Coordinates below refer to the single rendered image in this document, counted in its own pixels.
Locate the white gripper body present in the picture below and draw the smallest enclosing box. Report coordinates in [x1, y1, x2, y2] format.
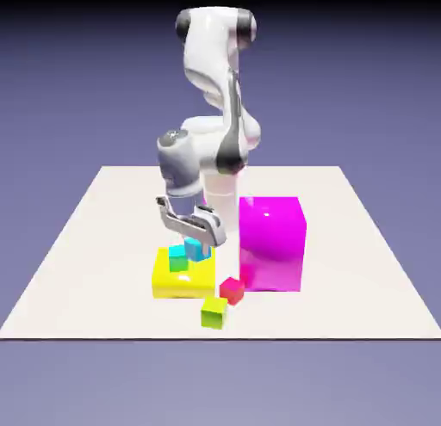
[155, 195, 228, 249]

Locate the small blue cube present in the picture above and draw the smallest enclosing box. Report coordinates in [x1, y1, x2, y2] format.
[183, 237, 209, 262]

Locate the small cyan cube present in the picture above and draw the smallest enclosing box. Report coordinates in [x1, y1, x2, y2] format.
[168, 244, 189, 273]

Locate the small red cube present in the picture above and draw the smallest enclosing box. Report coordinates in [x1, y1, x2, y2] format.
[219, 276, 246, 306]

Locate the small lime green cube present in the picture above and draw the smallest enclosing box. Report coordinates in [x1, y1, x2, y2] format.
[200, 295, 229, 330]

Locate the large yellow box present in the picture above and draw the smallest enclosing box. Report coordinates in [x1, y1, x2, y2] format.
[152, 245, 217, 299]

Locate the large magenta box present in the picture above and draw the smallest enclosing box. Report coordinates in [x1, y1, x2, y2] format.
[239, 195, 307, 293]

